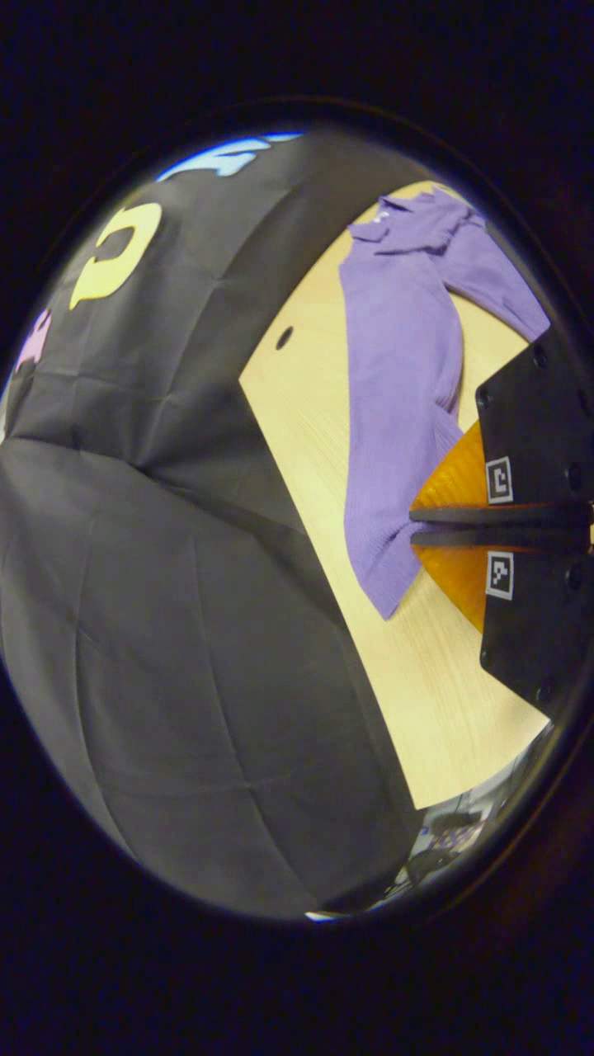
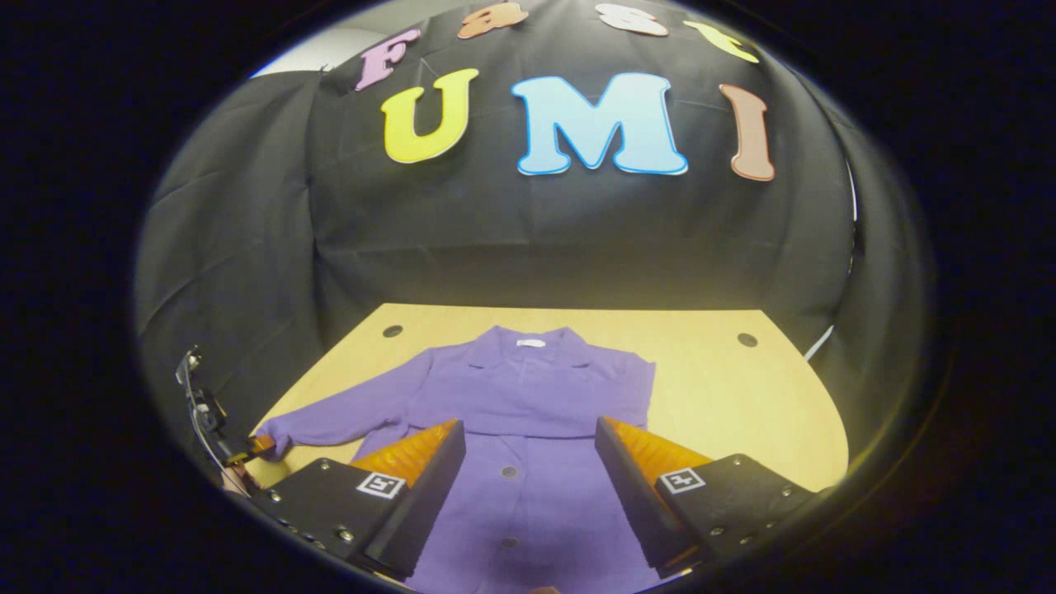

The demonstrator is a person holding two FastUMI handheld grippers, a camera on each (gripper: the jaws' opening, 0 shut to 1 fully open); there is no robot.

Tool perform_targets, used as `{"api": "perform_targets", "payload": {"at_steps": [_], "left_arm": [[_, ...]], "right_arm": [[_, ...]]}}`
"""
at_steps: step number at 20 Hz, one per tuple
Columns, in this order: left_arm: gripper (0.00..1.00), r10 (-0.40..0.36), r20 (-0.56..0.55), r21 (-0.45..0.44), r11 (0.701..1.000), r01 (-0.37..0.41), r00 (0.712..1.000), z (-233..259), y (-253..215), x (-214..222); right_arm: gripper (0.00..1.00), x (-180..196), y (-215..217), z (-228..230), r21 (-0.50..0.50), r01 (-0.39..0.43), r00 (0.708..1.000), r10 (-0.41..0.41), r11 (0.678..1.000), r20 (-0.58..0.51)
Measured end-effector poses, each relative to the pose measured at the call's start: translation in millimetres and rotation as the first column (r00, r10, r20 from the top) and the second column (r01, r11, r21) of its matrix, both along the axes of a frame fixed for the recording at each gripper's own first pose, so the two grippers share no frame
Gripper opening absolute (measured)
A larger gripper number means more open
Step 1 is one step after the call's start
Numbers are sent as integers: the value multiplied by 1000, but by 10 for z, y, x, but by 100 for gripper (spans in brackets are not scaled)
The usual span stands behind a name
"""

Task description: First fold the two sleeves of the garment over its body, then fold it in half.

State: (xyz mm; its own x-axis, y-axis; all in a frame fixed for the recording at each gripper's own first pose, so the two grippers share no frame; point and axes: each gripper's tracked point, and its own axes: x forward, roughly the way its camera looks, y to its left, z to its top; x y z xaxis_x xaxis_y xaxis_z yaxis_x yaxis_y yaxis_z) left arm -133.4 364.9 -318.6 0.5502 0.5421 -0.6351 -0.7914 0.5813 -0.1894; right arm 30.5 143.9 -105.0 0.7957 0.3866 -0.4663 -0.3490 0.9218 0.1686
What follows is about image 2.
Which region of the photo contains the purple button shirt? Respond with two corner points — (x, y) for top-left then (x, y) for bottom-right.
(254, 324), (661, 594)

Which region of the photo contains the black backdrop cloth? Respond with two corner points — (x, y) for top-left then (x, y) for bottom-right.
(136, 0), (937, 496)

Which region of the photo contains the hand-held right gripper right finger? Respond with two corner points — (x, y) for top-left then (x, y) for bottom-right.
(594, 416), (826, 580)

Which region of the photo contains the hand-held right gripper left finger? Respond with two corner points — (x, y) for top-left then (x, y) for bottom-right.
(247, 418), (467, 578)

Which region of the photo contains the white cable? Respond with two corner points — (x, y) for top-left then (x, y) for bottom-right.
(804, 324), (836, 364)

